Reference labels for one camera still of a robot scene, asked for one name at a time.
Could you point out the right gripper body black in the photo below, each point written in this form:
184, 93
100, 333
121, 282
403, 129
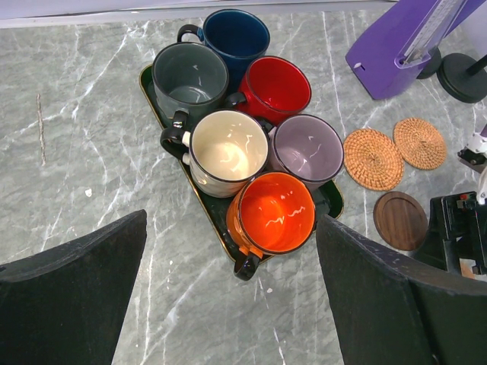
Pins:
456, 231

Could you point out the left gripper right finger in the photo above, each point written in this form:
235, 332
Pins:
389, 308

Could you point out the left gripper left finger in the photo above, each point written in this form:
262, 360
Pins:
67, 305

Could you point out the dark wood coaster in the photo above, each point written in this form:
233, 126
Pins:
400, 221

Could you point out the woven rattan coaster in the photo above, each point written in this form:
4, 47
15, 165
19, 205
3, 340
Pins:
420, 143
373, 160

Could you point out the black serving tray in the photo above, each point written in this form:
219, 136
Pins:
328, 199

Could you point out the orange mug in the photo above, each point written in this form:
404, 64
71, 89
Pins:
273, 214

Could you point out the lilac mug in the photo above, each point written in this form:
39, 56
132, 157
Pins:
308, 148

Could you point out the purple metronome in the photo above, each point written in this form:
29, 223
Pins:
392, 52

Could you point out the cream mug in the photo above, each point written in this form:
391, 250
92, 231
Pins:
224, 151

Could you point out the red mug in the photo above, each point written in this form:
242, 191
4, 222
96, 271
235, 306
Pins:
272, 88

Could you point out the dark green mug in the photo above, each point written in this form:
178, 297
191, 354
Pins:
190, 81

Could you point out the blue mug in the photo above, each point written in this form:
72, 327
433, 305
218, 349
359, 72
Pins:
239, 37

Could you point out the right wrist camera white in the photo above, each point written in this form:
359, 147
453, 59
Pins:
473, 155

